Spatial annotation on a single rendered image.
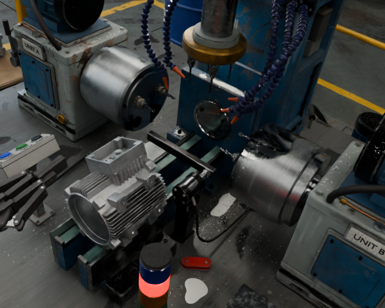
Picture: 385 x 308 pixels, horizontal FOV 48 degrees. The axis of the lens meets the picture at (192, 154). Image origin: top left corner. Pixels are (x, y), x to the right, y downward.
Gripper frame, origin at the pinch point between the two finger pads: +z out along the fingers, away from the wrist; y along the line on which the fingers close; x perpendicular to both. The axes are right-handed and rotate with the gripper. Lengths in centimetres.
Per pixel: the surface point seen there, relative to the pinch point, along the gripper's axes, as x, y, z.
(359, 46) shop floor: 174, 35, 357
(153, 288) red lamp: 6.9, -31.7, -4.1
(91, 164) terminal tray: 14.2, 5.3, 13.4
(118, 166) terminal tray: 12.1, -2.0, 16.0
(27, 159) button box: 17.8, 22.6, 5.5
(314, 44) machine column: 10, -16, 92
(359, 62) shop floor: 170, 22, 325
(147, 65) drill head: 14, 22, 53
